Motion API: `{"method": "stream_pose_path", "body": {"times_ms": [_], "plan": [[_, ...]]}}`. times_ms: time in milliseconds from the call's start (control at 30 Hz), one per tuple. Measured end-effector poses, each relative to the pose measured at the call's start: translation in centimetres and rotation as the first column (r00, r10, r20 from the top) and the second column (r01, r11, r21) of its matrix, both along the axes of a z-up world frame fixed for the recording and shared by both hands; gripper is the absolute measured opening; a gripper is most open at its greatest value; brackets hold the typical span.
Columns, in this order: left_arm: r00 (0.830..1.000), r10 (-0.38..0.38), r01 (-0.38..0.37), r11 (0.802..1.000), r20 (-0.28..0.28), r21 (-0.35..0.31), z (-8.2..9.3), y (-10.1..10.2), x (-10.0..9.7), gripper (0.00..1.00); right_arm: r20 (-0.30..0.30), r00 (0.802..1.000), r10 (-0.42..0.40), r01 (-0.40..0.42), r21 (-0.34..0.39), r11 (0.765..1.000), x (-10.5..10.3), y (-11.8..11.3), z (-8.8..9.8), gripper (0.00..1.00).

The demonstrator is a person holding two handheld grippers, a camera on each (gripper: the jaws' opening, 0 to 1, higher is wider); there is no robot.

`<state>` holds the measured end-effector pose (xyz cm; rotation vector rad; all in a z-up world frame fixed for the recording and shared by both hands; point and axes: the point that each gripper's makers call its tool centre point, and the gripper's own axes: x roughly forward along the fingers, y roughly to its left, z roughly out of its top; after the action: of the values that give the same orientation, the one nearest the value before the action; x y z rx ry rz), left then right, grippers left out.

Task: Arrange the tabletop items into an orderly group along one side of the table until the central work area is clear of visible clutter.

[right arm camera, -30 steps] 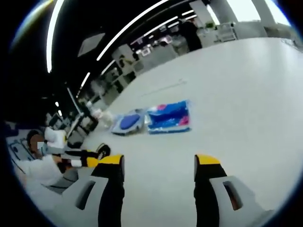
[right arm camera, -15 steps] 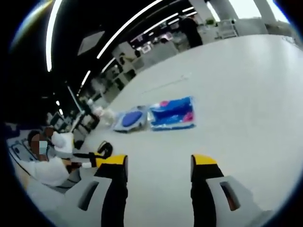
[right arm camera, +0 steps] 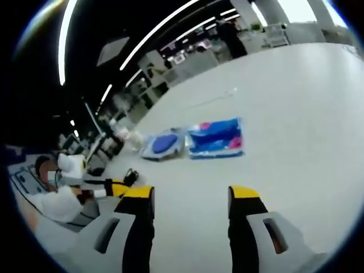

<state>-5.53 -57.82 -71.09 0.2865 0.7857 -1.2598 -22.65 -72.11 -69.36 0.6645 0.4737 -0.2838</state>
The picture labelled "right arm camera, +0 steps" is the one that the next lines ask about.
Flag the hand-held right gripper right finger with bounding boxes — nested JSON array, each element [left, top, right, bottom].
[[227, 184, 313, 273]]

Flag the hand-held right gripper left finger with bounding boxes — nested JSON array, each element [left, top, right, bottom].
[[68, 185, 156, 273]]

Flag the white paper cup green print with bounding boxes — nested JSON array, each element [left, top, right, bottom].
[[129, 131, 143, 151]]

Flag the blue oval pouch packet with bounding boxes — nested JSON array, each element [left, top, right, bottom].
[[141, 127, 186, 163]]

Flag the blue pink wipes packet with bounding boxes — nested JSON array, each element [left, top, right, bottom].
[[186, 116, 246, 160]]

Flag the white table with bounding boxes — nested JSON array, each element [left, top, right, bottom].
[[34, 42, 364, 273]]

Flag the white rolling cart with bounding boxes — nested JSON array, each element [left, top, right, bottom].
[[261, 24, 291, 48]]

